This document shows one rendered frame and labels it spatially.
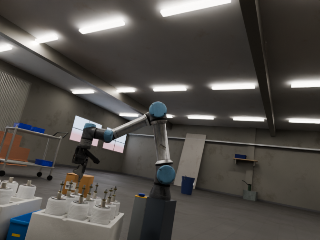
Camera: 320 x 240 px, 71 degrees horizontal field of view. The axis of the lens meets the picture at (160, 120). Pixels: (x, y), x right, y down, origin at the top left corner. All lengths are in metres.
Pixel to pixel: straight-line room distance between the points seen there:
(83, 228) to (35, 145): 9.28
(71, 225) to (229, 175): 10.69
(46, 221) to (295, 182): 10.74
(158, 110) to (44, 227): 0.89
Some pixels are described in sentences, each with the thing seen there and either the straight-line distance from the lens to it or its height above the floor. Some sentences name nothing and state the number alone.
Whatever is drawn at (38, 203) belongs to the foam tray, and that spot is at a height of 0.15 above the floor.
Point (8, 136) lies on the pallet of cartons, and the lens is 7.53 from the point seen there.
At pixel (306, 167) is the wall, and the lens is 11.50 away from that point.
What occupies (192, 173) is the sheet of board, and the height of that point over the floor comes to 0.71.
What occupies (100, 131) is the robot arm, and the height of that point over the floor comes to 0.66.
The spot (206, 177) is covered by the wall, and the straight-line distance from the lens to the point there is 11.90.
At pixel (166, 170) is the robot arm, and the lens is 1.43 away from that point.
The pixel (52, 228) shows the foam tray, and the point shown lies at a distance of 1.29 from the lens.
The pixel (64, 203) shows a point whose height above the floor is 0.24.
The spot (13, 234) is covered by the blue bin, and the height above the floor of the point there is 0.05.
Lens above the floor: 0.47
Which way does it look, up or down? 13 degrees up
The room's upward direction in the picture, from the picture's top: 10 degrees clockwise
